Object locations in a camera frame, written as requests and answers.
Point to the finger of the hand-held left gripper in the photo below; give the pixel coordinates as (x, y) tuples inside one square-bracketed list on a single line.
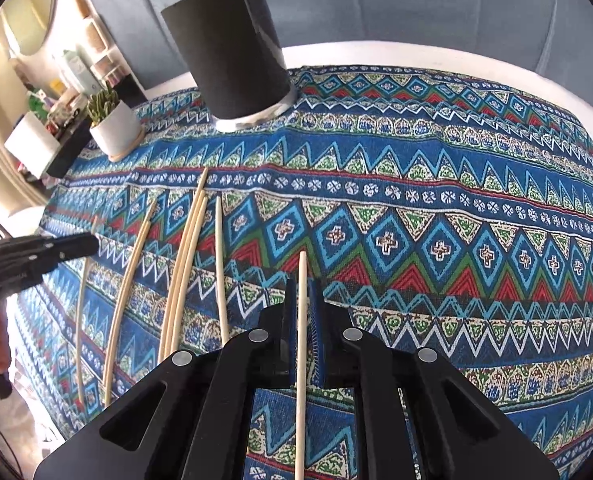
[(71, 247)]

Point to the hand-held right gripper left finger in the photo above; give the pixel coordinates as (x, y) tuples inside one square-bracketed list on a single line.
[(289, 355)]

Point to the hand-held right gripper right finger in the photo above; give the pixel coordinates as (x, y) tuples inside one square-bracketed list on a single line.
[(319, 345)]

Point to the wooden chopstick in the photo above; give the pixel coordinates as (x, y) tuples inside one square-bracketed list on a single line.
[(220, 270), (80, 320), (176, 270), (126, 290), (301, 285), (187, 270)]

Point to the black cylindrical cup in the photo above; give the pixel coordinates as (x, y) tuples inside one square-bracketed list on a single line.
[(231, 50)]

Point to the white paper roll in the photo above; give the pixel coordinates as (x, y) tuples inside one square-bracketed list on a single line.
[(31, 142)]

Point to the black shelf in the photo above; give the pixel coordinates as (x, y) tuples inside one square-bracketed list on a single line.
[(69, 152)]

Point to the succulent in white pot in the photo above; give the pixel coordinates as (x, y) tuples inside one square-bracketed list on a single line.
[(114, 130)]

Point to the white spray bottle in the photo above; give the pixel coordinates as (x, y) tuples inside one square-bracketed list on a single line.
[(75, 70)]

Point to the blue patterned tablecloth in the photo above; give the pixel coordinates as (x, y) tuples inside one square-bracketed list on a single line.
[(426, 210)]

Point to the beige cylindrical container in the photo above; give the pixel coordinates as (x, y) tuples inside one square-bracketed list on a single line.
[(95, 35)]

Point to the grey backdrop cloth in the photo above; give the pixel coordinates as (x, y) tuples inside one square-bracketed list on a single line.
[(376, 0)]

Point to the round wall mirror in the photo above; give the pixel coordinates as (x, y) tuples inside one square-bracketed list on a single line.
[(31, 5)]

